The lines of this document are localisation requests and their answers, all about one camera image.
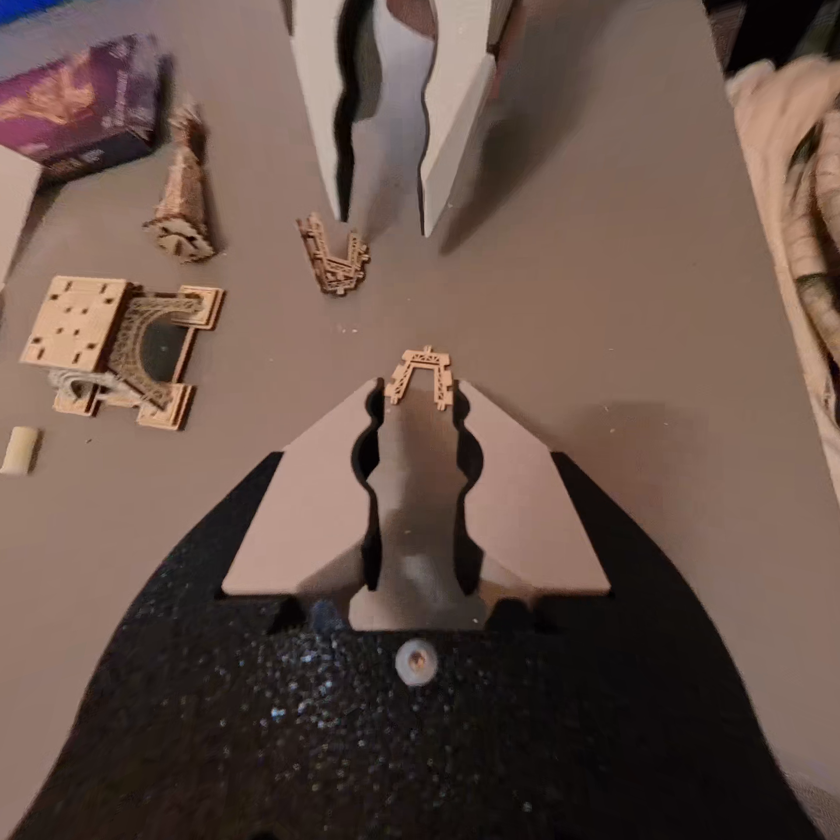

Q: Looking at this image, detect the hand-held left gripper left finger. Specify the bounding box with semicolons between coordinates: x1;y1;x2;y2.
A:
222;377;387;598

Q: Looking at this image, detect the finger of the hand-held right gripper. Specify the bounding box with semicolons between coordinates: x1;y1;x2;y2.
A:
289;0;385;223
419;0;518;238

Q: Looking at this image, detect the purple puzzle box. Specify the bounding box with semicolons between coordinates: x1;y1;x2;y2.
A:
0;33;173;185

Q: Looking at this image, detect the wooden tower base model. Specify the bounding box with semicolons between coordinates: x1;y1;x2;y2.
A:
18;276;226;432

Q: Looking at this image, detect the pale wax stick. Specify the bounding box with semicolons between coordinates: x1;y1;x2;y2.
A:
0;425;42;475

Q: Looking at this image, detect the wooden tower spire model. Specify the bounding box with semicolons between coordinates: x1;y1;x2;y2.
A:
142;98;221;263

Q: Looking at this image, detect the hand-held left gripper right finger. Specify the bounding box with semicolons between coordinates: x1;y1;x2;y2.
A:
451;378;613;599

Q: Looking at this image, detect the folded instruction leaflet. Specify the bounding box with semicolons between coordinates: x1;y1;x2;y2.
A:
0;144;43;290

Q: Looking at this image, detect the small wooden arch piece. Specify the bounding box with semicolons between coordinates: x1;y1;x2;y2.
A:
297;213;342;290
315;230;371;296
384;344;455;411

